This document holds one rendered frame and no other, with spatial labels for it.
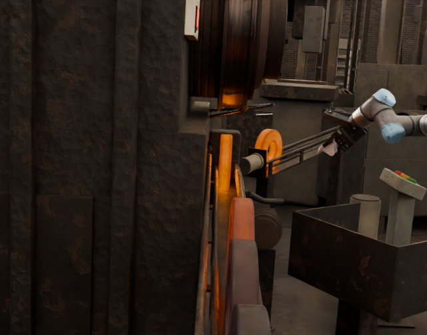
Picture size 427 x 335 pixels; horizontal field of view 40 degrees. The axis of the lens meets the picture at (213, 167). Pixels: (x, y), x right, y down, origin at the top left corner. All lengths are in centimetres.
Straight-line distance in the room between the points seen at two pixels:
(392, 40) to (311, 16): 656
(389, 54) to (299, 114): 638
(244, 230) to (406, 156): 303
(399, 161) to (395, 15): 692
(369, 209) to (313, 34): 194
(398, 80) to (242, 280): 512
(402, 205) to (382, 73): 362
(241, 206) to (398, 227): 160
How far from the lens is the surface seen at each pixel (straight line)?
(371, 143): 373
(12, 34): 119
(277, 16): 151
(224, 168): 158
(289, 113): 429
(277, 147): 220
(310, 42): 406
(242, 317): 59
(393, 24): 1059
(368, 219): 237
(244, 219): 90
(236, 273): 72
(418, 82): 556
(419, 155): 392
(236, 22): 142
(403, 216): 246
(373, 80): 609
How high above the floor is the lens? 101
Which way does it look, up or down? 10 degrees down
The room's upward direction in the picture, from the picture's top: 3 degrees clockwise
